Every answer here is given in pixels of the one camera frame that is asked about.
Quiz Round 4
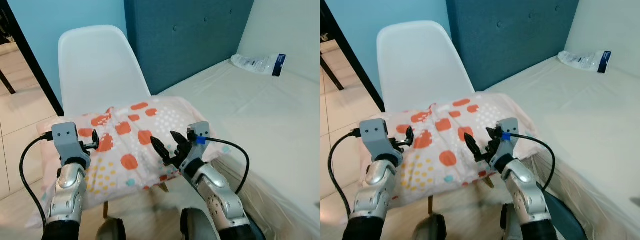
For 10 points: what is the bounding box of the orange dotted white pillow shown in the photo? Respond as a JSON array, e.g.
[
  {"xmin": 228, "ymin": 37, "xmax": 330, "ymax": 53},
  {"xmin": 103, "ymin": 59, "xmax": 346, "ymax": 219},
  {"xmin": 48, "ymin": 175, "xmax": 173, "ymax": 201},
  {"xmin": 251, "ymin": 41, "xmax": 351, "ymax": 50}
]
[
  {"xmin": 350, "ymin": 91, "xmax": 545, "ymax": 201},
  {"xmin": 25, "ymin": 95, "xmax": 233, "ymax": 228}
]

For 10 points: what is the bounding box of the white plastic chair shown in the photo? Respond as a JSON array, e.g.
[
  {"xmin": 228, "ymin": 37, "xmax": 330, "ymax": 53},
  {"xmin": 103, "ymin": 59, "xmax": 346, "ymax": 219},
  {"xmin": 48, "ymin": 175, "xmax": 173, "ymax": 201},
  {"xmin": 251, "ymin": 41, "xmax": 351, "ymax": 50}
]
[
  {"xmin": 376, "ymin": 20, "xmax": 493, "ymax": 217},
  {"xmin": 57, "ymin": 25, "xmax": 168, "ymax": 219}
]

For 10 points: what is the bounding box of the robot right leg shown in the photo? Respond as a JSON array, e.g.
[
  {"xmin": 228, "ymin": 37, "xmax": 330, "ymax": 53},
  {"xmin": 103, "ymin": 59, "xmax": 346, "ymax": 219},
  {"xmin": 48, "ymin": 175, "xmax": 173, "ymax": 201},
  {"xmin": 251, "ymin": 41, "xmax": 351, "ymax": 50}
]
[
  {"xmin": 500, "ymin": 202, "xmax": 523, "ymax": 240},
  {"xmin": 180, "ymin": 207, "xmax": 221, "ymax": 240}
]

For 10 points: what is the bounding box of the robot leg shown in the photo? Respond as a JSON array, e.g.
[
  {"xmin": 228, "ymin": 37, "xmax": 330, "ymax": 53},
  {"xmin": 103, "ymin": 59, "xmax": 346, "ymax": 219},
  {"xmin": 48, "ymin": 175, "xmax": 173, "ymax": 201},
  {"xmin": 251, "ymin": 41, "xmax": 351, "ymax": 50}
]
[
  {"xmin": 500, "ymin": 202, "xmax": 523, "ymax": 240},
  {"xmin": 412, "ymin": 214, "xmax": 448, "ymax": 240},
  {"xmin": 180, "ymin": 207, "xmax": 221, "ymax": 240},
  {"xmin": 95, "ymin": 217, "xmax": 127, "ymax": 240}
]

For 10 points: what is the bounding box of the robot left leg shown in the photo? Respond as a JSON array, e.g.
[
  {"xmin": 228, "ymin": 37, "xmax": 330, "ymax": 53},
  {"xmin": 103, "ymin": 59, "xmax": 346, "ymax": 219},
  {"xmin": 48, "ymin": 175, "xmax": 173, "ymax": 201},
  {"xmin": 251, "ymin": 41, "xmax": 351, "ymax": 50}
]
[
  {"xmin": 95, "ymin": 217, "xmax": 127, "ymax": 240},
  {"xmin": 412, "ymin": 214, "xmax": 448, "ymax": 240}
]

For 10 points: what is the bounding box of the bed with white sheet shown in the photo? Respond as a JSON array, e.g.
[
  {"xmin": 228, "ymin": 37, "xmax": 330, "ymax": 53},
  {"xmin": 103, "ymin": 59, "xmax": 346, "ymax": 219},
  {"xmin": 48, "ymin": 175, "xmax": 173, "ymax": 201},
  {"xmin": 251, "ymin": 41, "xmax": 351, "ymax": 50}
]
[
  {"xmin": 157, "ymin": 60, "xmax": 321, "ymax": 240},
  {"xmin": 482, "ymin": 55, "xmax": 640, "ymax": 240}
]

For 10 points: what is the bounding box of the teal upholstered headboard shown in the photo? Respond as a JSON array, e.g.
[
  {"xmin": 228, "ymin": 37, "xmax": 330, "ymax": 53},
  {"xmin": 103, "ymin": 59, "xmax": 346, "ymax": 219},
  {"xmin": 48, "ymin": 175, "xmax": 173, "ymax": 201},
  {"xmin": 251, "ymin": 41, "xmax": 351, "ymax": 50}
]
[
  {"xmin": 446, "ymin": 0, "xmax": 581, "ymax": 92},
  {"xmin": 124, "ymin": 0, "xmax": 256, "ymax": 96}
]

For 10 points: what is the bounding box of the black furniture leg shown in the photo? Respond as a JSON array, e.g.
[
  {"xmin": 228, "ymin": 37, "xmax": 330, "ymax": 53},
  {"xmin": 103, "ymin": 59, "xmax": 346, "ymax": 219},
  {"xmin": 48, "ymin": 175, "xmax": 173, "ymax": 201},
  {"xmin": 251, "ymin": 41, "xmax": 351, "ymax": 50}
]
[
  {"xmin": 0, "ymin": 69, "xmax": 16, "ymax": 96},
  {"xmin": 320, "ymin": 50, "xmax": 345, "ymax": 92}
]

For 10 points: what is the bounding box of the teal fabric bed base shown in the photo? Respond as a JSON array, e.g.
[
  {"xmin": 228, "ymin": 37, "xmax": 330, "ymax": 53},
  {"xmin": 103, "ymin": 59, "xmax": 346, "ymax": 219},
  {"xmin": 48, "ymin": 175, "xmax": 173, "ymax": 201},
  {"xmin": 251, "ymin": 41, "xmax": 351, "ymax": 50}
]
[
  {"xmin": 542, "ymin": 192, "xmax": 588, "ymax": 240},
  {"xmin": 245, "ymin": 220, "xmax": 267, "ymax": 240}
]

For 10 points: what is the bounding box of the clear plastic bag package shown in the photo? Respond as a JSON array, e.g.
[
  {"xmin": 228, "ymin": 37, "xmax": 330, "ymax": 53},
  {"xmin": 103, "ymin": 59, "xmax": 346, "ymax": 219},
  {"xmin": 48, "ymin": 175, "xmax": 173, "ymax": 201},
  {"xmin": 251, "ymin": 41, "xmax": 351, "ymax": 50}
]
[
  {"xmin": 557, "ymin": 50, "xmax": 612, "ymax": 74},
  {"xmin": 230, "ymin": 52, "xmax": 287, "ymax": 77}
]

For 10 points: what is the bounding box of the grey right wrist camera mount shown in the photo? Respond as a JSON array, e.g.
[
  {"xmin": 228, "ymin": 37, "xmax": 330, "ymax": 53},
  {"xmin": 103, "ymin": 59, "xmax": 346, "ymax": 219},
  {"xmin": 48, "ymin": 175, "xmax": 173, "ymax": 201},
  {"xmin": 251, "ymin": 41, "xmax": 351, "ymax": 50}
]
[
  {"xmin": 494, "ymin": 118, "xmax": 521, "ymax": 171},
  {"xmin": 181, "ymin": 121, "xmax": 211, "ymax": 173}
]

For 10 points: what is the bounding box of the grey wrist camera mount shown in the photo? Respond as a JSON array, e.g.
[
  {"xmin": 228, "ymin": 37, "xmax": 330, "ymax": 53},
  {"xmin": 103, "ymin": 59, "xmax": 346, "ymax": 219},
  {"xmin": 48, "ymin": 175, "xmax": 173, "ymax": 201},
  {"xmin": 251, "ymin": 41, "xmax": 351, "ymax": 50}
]
[
  {"xmin": 494, "ymin": 118, "xmax": 521, "ymax": 171},
  {"xmin": 51, "ymin": 121, "xmax": 92, "ymax": 168},
  {"xmin": 359, "ymin": 118, "xmax": 403, "ymax": 166},
  {"xmin": 181, "ymin": 121, "xmax": 211, "ymax": 173}
]

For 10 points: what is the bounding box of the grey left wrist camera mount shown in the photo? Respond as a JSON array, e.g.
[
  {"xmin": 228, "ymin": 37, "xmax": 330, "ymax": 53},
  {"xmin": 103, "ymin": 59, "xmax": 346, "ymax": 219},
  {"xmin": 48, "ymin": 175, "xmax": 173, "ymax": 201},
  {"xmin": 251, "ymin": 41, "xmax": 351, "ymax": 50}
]
[
  {"xmin": 51, "ymin": 121, "xmax": 92, "ymax": 168},
  {"xmin": 359, "ymin": 118, "xmax": 403, "ymax": 166}
]

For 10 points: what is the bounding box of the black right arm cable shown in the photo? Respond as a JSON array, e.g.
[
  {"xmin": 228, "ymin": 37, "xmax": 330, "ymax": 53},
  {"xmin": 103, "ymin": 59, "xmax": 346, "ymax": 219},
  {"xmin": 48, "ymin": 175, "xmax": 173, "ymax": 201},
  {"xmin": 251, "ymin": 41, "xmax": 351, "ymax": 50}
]
[
  {"xmin": 510, "ymin": 132, "xmax": 556, "ymax": 191},
  {"xmin": 204, "ymin": 137, "xmax": 251, "ymax": 196}
]

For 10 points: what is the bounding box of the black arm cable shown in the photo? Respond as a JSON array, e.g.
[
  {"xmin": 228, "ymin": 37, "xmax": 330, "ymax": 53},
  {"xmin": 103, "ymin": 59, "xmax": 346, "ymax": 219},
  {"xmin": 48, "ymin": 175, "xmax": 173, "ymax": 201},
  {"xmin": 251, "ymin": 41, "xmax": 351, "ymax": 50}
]
[
  {"xmin": 327, "ymin": 129, "xmax": 362, "ymax": 218},
  {"xmin": 510, "ymin": 132, "xmax": 556, "ymax": 191},
  {"xmin": 19, "ymin": 131, "xmax": 55, "ymax": 228},
  {"xmin": 204, "ymin": 137, "xmax": 251, "ymax": 196}
]

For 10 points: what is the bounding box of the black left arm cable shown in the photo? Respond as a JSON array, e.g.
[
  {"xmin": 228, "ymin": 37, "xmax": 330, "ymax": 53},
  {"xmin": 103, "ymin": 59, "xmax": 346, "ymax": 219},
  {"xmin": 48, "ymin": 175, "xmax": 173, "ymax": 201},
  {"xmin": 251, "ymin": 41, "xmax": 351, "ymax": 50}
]
[
  {"xmin": 327, "ymin": 129, "xmax": 362, "ymax": 218},
  {"xmin": 19, "ymin": 131, "xmax": 55, "ymax": 228}
]

